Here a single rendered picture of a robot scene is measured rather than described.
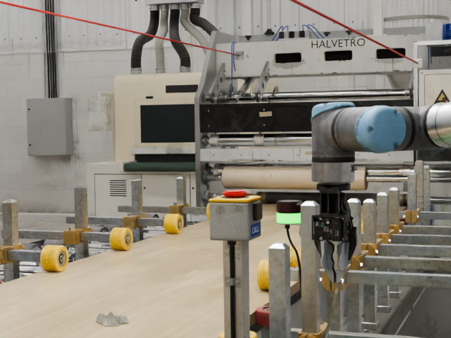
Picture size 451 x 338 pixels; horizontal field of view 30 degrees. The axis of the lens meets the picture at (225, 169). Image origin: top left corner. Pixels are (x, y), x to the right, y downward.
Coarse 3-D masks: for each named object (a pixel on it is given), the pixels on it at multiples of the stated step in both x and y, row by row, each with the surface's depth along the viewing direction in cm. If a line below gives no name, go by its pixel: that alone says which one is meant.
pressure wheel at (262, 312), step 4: (256, 308) 199; (260, 308) 199; (264, 308) 200; (268, 308) 199; (256, 312) 198; (260, 312) 196; (264, 312) 196; (268, 312) 195; (256, 316) 198; (260, 316) 196; (264, 316) 196; (268, 316) 195; (256, 320) 198; (260, 320) 196; (264, 320) 196; (268, 320) 195; (260, 324) 196; (264, 324) 196; (268, 324) 195; (268, 328) 198
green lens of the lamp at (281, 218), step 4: (280, 216) 190; (284, 216) 189; (288, 216) 189; (292, 216) 189; (296, 216) 189; (300, 216) 190; (280, 220) 190; (284, 220) 190; (288, 220) 189; (292, 220) 189; (296, 220) 189; (300, 220) 190
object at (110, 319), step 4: (100, 316) 192; (104, 316) 192; (108, 316) 191; (112, 316) 188; (116, 316) 191; (120, 316) 191; (124, 316) 190; (100, 320) 190; (104, 320) 189; (108, 320) 188; (112, 320) 187; (116, 320) 190; (120, 320) 189; (124, 320) 189; (104, 324) 187; (108, 324) 187; (112, 324) 187; (116, 324) 187
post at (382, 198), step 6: (384, 192) 283; (378, 198) 283; (384, 198) 283; (378, 204) 284; (384, 204) 283; (378, 210) 284; (384, 210) 283; (378, 216) 284; (384, 216) 283; (378, 222) 284; (384, 222) 283; (378, 228) 284; (384, 228) 283; (378, 270) 285; (384, 270) 284; (378, 288) 285; (384, 288) 284; (378, 294) 285; (384, 294) 284; (378, 300) 285; (384, 300) 285
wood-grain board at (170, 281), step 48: (144, 240) 326; (192, 240) 324; (288, 240) 320; (0, 288) 232; (48, 288) 231; (96, 288) 230; (144, 288) 229; (192, 288) 228; (0, 336) 179; (48, 336) 178; (96, 336) 178; (144, 336) 177; (192, 336) 177
